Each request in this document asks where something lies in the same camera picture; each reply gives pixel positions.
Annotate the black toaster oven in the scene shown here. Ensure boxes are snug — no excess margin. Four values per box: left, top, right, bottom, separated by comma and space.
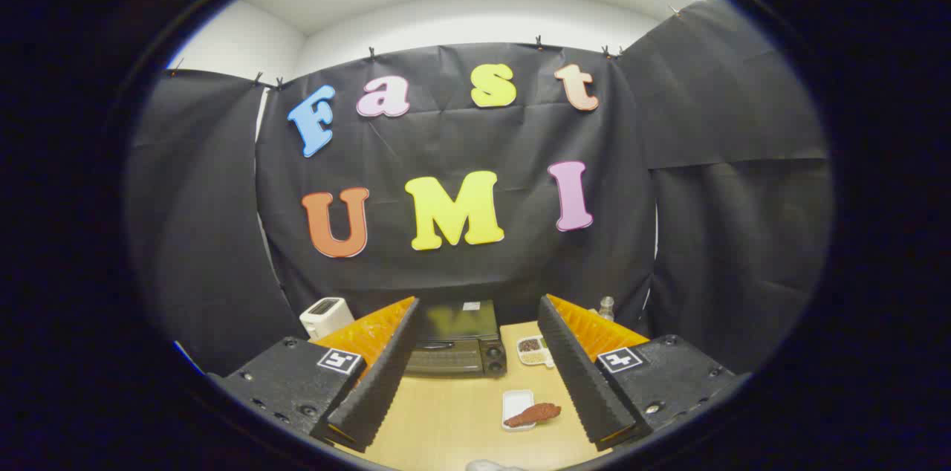
405, 299, 508, 379

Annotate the white rectangular tray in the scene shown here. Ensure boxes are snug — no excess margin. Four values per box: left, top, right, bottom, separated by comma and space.
502, 389, 537, 432

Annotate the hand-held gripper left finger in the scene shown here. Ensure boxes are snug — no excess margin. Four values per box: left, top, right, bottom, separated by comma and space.
210, 296, 421, 453

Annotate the white pop-up toaster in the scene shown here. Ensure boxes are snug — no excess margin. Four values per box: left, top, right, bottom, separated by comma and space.
299, 297, 355, 340

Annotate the white divided dish with seeds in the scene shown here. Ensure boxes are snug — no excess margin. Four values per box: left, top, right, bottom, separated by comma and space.
516, 335, 556, 368

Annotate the red meat piece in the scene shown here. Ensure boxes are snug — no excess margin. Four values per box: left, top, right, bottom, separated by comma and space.
504, 403, 562, 428

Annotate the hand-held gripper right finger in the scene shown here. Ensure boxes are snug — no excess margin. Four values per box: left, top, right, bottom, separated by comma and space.
537, 294, 751, 452

